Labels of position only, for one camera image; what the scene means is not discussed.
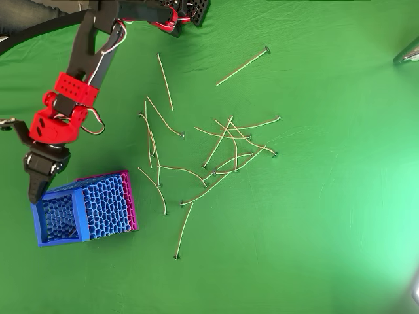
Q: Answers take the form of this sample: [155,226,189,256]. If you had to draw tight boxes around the blue and magenta lattice basket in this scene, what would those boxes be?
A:
[30,169,140,248]

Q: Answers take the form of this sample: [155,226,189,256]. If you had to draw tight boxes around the small camera on black bracket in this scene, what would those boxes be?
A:
[0,116,33,147]

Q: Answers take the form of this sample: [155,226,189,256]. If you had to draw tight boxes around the dark denim fabric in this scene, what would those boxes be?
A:
[0,0,91,35]

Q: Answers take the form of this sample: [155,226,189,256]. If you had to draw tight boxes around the chrome tube stand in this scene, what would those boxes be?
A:
[392,35,419,65]

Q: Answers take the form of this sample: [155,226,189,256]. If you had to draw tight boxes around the white servo cable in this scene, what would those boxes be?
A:
[86,26,128,86]

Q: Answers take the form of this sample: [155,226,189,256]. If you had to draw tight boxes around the red black servo cable loop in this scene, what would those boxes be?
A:
[80,106,106,135]

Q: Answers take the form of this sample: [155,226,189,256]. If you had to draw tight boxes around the black perforated arm base plate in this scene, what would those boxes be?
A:
[186,0,210,27]

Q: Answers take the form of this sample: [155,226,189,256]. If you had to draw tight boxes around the green cloth with black rim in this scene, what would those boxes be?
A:
[0,0,419,314]

